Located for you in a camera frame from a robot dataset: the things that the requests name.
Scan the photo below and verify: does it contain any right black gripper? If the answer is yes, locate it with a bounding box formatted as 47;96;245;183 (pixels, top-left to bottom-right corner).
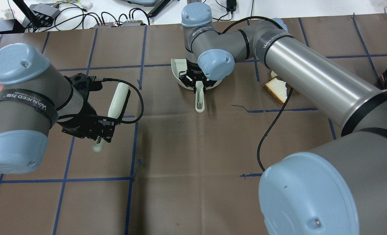
178;60;215;94

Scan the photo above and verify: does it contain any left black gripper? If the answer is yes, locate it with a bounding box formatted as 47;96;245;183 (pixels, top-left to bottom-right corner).
59;102;116;143

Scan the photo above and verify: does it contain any pale green hand brush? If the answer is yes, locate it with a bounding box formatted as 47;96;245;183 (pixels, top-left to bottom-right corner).
92;83;131;153

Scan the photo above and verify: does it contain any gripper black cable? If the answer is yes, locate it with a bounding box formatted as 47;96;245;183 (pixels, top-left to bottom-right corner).
257;87;293;172
55;78;144;124

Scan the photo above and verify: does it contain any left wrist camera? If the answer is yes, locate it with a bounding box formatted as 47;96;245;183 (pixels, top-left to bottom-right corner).
64;73;103;101

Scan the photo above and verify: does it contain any large bread slice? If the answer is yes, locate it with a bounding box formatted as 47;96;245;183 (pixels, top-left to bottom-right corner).
264;78;288;104

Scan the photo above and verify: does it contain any small bread piece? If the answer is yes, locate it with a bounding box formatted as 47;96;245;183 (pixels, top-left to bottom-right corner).
271;71;278;78

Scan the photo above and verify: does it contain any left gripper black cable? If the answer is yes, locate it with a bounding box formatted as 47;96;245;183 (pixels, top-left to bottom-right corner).
55;78;144;124

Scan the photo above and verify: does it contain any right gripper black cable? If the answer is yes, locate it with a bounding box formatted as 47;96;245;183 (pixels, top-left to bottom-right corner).
257;87;293;172

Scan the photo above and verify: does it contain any black camera stand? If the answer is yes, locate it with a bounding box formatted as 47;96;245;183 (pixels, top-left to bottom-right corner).
13;0;60;28

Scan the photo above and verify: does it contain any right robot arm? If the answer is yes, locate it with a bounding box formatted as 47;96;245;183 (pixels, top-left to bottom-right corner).
181;2;387;235

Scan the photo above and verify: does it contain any pale green dustpan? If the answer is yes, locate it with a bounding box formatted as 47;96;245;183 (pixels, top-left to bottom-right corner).
171;58;222;113

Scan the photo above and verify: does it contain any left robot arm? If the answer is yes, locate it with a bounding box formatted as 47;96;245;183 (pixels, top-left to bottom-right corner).
0;43;115;174

